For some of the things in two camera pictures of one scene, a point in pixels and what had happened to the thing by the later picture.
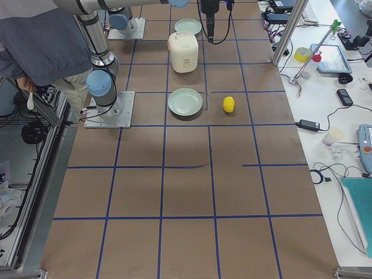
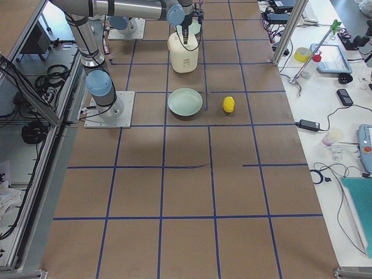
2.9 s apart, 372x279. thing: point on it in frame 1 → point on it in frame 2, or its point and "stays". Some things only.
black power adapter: (309, 125) stays
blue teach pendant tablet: (333, 60) stays
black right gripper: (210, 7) → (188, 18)
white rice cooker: (183, 51) stays
